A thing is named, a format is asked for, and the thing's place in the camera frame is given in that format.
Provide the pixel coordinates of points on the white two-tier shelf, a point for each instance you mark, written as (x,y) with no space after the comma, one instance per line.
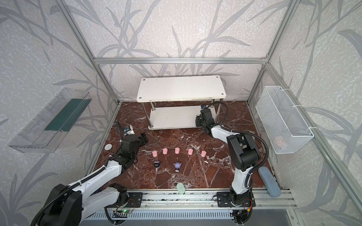
(177,89)

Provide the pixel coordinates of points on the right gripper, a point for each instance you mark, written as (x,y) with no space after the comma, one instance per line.
(197,118)

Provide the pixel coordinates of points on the pink toy in basket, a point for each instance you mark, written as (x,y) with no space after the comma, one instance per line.
(281,143)

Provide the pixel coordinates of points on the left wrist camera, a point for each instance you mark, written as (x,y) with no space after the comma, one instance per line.
(128,130)

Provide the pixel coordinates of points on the pale green oval disc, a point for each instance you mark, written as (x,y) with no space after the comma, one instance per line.
(181,188)

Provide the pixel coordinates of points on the aluminium cage frame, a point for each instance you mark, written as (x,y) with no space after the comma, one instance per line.
(350,185)

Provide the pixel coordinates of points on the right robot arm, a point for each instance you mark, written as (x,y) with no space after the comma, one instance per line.
(248,153)

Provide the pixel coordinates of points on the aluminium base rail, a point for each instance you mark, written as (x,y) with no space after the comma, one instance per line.
(168,204)

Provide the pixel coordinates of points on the clear plastic wall bin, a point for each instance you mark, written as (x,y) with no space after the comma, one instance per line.
(48,129)

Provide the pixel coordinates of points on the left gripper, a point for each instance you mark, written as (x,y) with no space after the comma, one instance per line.
(143,139)

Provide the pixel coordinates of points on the purple toy with black bow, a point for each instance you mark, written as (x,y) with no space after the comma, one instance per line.
(177,166)

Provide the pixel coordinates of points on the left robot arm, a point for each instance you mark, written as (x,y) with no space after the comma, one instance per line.
(69,205)

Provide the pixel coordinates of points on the white wire basket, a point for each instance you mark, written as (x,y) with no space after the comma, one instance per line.
(281,117)

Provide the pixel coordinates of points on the small white round disc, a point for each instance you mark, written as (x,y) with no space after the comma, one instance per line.
(108,147)

